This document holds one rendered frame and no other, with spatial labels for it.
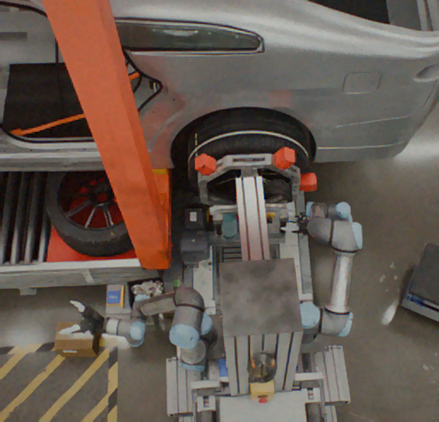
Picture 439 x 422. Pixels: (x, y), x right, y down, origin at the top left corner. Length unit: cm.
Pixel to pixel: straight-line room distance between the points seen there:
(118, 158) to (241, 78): 75
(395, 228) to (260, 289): 252
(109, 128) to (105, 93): 22
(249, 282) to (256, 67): 128
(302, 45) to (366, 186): 180
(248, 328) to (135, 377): 217
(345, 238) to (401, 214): 160
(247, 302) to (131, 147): 89
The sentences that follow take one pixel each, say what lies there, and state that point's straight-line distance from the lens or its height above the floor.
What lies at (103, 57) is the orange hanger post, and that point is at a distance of 235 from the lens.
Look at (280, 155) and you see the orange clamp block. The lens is 350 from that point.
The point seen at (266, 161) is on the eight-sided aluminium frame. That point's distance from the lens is 351.
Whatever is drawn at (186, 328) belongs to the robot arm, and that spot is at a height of 146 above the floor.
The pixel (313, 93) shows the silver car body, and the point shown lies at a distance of 340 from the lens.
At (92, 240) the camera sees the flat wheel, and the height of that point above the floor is 50.
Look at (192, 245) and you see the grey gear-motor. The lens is 409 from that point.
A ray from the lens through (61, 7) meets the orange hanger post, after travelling 221.
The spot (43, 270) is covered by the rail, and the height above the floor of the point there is 38.
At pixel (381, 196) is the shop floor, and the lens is 476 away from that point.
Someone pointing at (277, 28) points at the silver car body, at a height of 177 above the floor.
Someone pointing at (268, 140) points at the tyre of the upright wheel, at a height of 116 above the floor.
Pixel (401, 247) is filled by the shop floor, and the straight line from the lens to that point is 461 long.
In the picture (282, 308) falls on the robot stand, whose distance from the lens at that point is 222.
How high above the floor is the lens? 412
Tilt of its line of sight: 62 degrees down
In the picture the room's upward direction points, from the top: 4 degrees counter-clockwise
